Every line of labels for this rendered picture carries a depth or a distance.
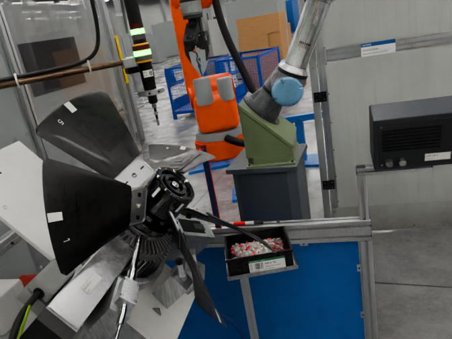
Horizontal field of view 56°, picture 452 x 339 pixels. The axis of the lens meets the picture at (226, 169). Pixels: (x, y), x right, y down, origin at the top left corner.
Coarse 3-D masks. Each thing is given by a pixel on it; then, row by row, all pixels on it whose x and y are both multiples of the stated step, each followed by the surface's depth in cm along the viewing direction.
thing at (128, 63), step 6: (126, 60) 104; (132, 60) 105; (126, 66) 105; (132, 66) 105; (138, 66) 106; (126, 72) 106; (132, 72) 105; (138, 72) 106; (132, 78) 109; (138, 78) 107; (138, 84) 107; (138, 90) 107; (144, 90) 110; (150, 90) 108; (156, 90) 107; (162, 90) 109; (144, 96) 108
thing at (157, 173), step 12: (168, 168) 110; (156, 180) 104; (168, 180) 108; (180, 180) 110; (168, 192) 102; (180, 192) 106; (192, 192) 110; (156, 204) 104; (168, 204) 104; (180, 204) 104; (156, 216) 106; (144, 228) 106; (156, 228) 108; (168, 228) 111
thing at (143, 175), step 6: (132, 162) 110; (138, 162) 111; (144, 162) 111; (126, 168) 110; (132, 168) 110; (138, 168) 110; (144, 168) 111; (150, 168) 111; (120, 174) 109; (126, 174) 110; (138, 174) 110; (144, 174) 110; (150, 174) 111; (120, 180) 109; (126, 180) 109; (132, 180) 109; (138, 180) 110; (144, 180) 110; (132, 186) 109; (138, 186) 109
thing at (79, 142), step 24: (96, 96) 115; (48, 120) 106; (72, 120) 108; (96, 120) 111; (120, 120) 113; (72, 144) 107; (96, 144) 109; (120, 144) 110; (96, 168) 108; (120, 168) 109
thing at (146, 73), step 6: (144, 66) 106; (150, 66) 107; (144, 72) 107; (150, 72) 107; (144, 78) 107; (150, 78) 108; (144, 84) 108; (150, 84) 108; (150, 96) 109; (156, 96) 110; (150, 102) 110; (156, 102) 111
